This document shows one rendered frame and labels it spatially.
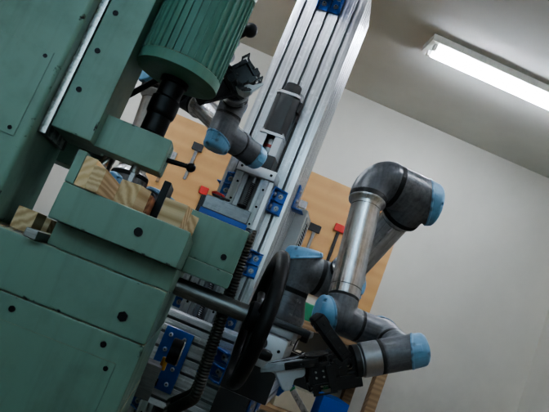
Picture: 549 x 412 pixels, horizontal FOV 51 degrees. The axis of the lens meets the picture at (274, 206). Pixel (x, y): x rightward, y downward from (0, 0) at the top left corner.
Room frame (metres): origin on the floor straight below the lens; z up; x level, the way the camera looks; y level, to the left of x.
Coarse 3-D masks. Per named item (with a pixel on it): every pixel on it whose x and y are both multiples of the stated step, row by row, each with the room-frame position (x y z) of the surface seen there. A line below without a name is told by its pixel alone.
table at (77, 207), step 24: (72, 192) 0.89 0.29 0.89; (48, 216) 0.89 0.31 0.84; (72, 216) 0.89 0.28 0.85; (96, 216) 0.89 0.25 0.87; (120, 216) 0.90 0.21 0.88; (144, 216) 0.90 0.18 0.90; (120, 240) 0.90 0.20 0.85; (144, 240) 0.90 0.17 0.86; (168, 240) 0.90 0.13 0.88; (192, 240) 1.06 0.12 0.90; (168, 264) 0.90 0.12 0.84; (192, 264) 1.11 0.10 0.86
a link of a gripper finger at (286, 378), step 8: (288, 360) 1.25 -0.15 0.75; (296, 360) 1.23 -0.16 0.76; (264, 368) 1.25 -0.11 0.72; (272, 368) 1.24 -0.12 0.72; (280, 368) 1.24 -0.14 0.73; (304, 368) 1.24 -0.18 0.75; (280, 376) 1.24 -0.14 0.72; (288, 376) 1.24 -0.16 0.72; (296, 376) 1.24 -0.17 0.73; (280, 384) 1.24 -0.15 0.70; (288, 384) 1.24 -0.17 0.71
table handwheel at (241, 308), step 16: (288, 256) 1.12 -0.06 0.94; (272, 272) 1.24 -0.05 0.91; (288, 272) 1.09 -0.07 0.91; (176, 288) 1.15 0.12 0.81; (192, 288) 1.15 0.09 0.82; (272, 288) 1.05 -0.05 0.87; (208, 304) 1.16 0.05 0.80; (224, 304) 1.16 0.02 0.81; (240, 304) 1.16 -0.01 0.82; (256, 304) 1.16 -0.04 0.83; (272, 304) 1.04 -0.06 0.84; (240, 320) 1.17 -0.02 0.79; (256, 320) 1.15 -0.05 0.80; (272, 320) 1.04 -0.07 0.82; (240, 336) 1.29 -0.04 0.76; (256, 336) 1.04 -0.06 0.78; (240, 352) 1.17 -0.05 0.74; (256, 352) 1.04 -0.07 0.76; (240, 368) 1.07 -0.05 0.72; (240, 384) 1.10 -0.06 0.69
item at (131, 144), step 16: (112, 128) 1.12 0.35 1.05; (128, 128) 1.12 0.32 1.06; (96, 144) 1.12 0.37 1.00; (112, 144) 1.12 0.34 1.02; (128, 144) 1.12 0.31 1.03; (144, 144) 1.12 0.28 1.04; (160, 144) 1.12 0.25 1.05; (128, 160) 1.12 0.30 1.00; (144, 160) 1.12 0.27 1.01; (160, 160) 1.12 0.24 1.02; (160, 176) 1.17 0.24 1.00
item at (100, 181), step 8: (96, 168) 0.88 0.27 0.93; (104, 168) 0.88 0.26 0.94; (96, 176) 0.88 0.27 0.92; (104, 176) 0.88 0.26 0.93; (112, 176) 0.94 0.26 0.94; (88, 184) 0.88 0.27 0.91; (96, 184) 0.88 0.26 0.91; (104, 184) 0.91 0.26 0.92; (112, 184) 0.96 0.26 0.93; (96, 192) 0.88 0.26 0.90; (104, 192) 0.93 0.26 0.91; (112, 192) 0.99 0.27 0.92
